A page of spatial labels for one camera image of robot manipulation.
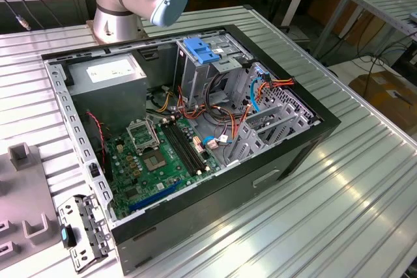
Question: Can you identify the orange power wire black plug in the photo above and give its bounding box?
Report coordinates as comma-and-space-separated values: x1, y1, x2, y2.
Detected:
257, 74, 296, 103

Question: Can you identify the metal disk bay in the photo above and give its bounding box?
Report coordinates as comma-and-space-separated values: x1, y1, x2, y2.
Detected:
224, 61, 322, 167

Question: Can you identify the black RAM slot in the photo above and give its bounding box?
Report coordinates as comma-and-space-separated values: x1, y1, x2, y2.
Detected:
169, 120, 209, 171
162, 121, 199, 176

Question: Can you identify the metal optical drive cage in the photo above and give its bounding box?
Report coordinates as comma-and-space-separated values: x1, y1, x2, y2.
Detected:
174, 32, 253, 109

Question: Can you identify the CPU socket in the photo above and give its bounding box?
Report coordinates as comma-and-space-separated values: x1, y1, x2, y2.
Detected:
139, 149, 169, 173

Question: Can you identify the metal socket cover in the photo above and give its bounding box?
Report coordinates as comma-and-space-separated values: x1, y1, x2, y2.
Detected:
126, 118, 160, 154

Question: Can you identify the blue plastic drive latch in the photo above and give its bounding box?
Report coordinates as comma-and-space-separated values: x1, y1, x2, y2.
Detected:
183, 37, 221, 66

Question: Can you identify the black open PC case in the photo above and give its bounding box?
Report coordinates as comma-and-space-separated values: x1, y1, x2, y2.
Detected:
41, 23, 342, 275

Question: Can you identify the green motherboard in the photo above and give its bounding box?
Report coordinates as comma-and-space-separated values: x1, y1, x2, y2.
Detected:
104, 117, 222, 220

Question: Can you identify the blue expansion slot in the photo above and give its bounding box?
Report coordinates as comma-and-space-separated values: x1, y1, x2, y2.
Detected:
128, 178, 183, 214

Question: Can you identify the grey power supply unit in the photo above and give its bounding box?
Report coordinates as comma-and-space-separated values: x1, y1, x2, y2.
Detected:
66, 53, 148, 132

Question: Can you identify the brown cardboard box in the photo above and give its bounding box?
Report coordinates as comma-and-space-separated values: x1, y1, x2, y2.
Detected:
349, 71, 417, 132

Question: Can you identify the grey parts rack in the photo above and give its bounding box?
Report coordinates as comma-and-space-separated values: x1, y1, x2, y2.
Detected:
0, 143, 65, 268

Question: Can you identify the metal slat side table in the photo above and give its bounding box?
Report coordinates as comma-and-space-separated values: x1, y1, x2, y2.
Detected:
314, 0, 417, 64

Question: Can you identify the orange red wire bundle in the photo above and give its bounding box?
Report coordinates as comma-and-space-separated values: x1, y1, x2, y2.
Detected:
177, 85, 252, 142

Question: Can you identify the blue cable white plug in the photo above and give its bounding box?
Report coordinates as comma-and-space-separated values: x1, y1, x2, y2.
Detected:
201, 134, 235, 151

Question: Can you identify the black wire loop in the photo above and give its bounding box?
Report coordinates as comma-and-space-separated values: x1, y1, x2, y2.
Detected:
205, 72, 235, 119

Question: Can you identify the yellow black wire bundle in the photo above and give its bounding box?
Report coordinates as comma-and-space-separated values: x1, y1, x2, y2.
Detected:
156, 90, 173, 113

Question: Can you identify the blue data wire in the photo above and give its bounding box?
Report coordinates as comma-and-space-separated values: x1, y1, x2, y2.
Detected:
250, 68, 265, 115

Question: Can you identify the red black fan wire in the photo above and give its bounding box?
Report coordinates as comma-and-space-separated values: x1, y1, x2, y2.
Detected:
86, 111, 108, 165

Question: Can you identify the metal card retention bracket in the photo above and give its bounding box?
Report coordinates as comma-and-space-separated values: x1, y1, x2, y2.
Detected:
57, 193, 113, 274

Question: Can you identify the blue black bracket latch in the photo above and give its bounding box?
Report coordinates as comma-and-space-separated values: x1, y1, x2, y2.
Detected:
60, 224, 78, 248

